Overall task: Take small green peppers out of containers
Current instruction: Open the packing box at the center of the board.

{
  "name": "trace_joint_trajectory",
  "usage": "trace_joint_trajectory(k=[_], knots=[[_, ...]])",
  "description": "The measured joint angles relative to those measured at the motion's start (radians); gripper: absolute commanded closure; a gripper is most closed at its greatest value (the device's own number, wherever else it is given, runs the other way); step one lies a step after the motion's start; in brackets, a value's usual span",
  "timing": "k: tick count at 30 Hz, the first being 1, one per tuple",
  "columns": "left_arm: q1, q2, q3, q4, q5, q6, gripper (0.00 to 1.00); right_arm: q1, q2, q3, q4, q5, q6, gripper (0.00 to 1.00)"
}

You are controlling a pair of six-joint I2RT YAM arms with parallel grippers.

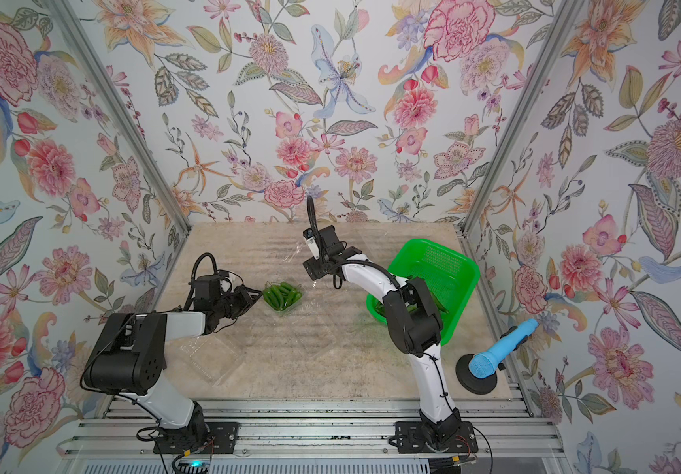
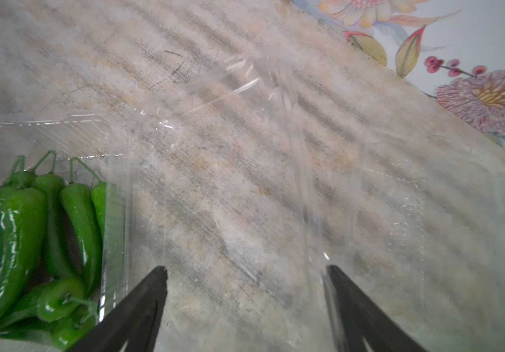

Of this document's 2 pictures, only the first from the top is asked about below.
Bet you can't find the right aluminium corner post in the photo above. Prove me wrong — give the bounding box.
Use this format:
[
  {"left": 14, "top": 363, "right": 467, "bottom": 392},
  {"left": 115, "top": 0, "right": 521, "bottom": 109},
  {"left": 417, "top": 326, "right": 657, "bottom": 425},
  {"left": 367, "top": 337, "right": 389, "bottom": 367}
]
[{"left": 460, "top": 0, "right": 593, "bottom": 233}]

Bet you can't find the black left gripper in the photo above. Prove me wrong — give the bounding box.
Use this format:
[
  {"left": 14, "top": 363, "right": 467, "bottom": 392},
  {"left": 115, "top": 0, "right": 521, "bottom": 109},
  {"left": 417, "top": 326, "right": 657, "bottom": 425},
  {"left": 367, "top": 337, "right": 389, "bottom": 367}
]
[{"left": 212, "top": 285, "right": 263, "bottom": 321}]

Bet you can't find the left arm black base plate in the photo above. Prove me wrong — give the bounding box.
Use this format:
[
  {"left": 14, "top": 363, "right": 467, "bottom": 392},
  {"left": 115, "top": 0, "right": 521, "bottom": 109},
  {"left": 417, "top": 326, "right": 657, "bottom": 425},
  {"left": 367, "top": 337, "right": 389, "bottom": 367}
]
[{"left": 154, "top": 422, "right": 241, "bottom": 455}]

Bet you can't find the blue toy microphone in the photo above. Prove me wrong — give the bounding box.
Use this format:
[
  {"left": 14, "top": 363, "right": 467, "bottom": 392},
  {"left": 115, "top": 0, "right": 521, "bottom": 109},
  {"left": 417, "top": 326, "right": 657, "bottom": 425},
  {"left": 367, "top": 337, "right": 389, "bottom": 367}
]
[{"left": 468, "top": 319, "right": 539, "bottom": 379}]

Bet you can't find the left aluminium corner post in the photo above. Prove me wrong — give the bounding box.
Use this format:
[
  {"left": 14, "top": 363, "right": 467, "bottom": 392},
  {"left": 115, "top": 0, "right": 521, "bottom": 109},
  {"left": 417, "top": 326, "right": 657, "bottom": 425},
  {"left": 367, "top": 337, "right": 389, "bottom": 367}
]
[{"left": 44, "top": 0, "right": 192, "bottom": 237}]

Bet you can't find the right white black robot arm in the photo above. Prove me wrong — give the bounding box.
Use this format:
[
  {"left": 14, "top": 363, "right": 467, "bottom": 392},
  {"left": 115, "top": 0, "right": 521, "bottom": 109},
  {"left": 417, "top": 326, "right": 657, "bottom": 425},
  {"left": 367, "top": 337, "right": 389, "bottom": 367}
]
[{"left": 303, "top": 197, "right": 462, "bottom": 451}]

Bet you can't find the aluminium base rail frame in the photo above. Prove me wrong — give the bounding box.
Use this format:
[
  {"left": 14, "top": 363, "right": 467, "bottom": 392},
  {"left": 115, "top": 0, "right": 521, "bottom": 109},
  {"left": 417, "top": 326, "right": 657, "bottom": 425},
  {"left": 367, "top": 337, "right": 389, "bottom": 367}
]
[{"left": 56, "top": 393, "right": 572, "bottom": 473}]

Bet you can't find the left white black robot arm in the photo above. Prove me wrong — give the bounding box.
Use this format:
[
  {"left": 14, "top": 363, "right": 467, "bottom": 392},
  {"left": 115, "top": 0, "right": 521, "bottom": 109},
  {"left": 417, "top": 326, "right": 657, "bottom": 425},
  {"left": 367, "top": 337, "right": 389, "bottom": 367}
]
[{"left": 79, "top": 253, "right": 263, "bottom": 450}]

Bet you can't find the black round microphone stand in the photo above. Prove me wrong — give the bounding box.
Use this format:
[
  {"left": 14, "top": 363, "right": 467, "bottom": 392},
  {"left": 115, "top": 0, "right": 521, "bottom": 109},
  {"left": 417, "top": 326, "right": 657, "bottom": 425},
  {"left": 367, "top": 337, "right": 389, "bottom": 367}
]
[{"left": 455, "top": 354, "right": 498, "bottom": 395}]

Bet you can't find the green plastic mesh basket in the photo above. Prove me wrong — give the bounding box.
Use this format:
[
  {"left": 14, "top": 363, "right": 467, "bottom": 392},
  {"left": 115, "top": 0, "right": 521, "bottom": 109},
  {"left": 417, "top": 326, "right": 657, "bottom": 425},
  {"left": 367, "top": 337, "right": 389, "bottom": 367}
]
[{"left": 388, "top": 238, "right": 481, "bottom": 346}]

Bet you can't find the aluminium corner post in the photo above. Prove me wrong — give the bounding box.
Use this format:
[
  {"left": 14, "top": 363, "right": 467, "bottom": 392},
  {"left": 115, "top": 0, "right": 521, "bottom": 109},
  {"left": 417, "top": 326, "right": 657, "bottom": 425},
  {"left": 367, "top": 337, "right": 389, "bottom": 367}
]
[
  {"left": 460, "top": 0, "right": 593, "bottom": 233},
  {"left": 44, "top": 0, "right": 192, "bottom": 237}
]

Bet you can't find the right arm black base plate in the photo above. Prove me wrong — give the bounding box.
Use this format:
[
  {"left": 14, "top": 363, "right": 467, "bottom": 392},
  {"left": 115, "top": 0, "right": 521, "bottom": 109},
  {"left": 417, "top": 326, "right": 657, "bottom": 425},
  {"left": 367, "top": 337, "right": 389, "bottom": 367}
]
[{"left": 388, "top": 422, "right": 479, "bottom": 455}]

